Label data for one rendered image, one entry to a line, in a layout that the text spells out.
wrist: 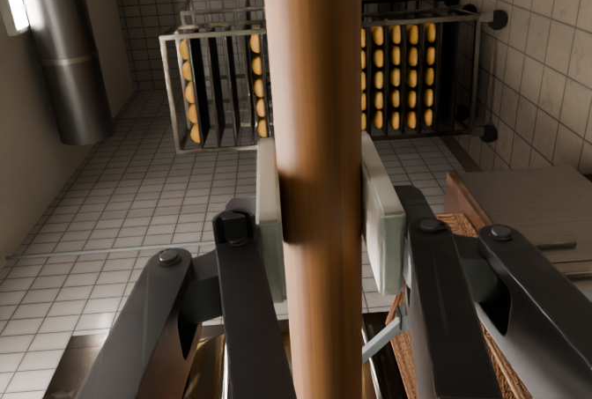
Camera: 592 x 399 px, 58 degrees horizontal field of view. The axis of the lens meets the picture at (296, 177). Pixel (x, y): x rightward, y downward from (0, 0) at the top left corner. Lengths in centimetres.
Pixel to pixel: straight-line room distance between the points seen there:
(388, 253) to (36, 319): 243
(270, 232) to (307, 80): 5
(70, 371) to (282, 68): 212
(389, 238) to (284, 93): 6
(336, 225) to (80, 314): 234
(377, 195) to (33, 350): 228
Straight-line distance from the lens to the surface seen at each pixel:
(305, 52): 16
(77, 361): 228
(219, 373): 204
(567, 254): 174
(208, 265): 15
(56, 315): 254
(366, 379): 199
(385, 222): 16
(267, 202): 17
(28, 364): 236
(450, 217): 194
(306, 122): 17
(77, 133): 341
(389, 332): 137
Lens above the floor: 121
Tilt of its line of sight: 1 degrees down
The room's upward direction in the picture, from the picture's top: 94 degrees counter-clockwise
